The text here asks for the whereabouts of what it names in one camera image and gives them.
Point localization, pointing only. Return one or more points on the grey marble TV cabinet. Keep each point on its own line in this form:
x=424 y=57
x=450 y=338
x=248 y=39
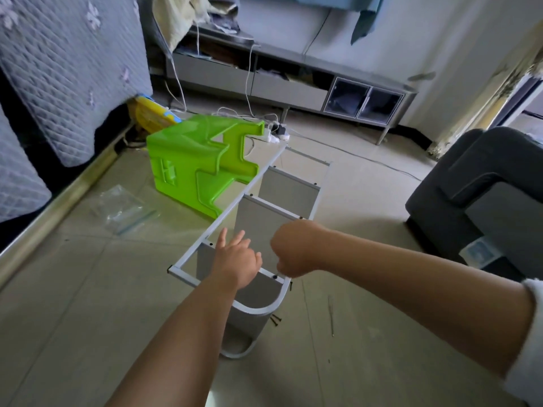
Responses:
x=297 y=80

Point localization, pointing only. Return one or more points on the clear plastic screw bag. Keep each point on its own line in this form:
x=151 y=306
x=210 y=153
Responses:
x=123 y=209

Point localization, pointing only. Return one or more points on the yellow plastic basket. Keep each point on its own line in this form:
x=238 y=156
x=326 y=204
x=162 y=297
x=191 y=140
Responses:
x=151 y=114

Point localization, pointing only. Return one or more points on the white power strip with plugs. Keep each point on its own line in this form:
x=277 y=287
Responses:
x=280 y=131

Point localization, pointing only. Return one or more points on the person's white shirt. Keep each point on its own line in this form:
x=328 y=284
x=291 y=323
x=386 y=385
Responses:
x=528 y=351

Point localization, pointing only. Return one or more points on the grey sofa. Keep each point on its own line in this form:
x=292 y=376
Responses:
x=484 y=190

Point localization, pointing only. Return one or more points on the white metal frame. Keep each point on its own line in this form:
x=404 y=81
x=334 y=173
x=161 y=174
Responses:
x=250 y=343
x=208 y=237

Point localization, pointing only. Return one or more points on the person's left hand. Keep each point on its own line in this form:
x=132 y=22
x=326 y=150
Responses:
x=236 y=263

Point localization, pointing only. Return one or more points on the long white power strip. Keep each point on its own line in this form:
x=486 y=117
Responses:
x=270 y=138

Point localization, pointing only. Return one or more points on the person's left forearm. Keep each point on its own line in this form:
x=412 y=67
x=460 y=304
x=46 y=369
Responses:
x=170 y=351

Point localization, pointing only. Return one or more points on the patterned beige curtain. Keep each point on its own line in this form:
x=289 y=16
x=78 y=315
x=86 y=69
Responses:
x=484 y=97

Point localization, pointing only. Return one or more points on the green plastic stool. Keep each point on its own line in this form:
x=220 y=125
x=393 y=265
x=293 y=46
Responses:
x=182 y=165

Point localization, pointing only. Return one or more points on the grey textured furniture cover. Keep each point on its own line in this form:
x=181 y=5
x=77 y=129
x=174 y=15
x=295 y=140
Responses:
x=59 y=80

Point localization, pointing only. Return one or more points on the chrome metal base rail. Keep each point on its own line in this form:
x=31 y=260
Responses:
x=51 y=216

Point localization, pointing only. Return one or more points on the pile of pale cloth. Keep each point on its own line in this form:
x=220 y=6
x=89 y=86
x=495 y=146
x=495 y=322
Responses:
x=182 y=17

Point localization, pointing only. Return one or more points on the person's right forearm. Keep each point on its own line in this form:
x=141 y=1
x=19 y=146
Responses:
x=424 y=292

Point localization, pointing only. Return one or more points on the person's right hand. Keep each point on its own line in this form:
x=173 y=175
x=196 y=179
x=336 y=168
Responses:
x=299 y=248

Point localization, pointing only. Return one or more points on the blue cloth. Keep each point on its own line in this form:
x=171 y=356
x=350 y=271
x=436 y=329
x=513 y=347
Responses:
x=322 y=2

